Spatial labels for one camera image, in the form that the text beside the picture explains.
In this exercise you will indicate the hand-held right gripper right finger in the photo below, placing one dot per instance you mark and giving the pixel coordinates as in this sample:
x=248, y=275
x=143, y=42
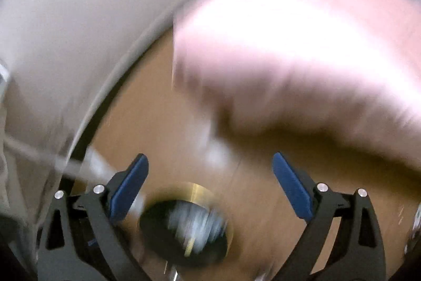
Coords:
x=292, y=188

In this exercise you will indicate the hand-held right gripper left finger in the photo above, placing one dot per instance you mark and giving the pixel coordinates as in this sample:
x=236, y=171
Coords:
x=130, y=188

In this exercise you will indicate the black round bin gold rim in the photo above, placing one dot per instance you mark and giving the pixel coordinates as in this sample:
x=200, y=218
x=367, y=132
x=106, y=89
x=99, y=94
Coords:
x=184, y=231

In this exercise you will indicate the pink cloth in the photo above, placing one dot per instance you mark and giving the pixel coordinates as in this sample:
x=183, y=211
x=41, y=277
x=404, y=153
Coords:
x=296, y=54

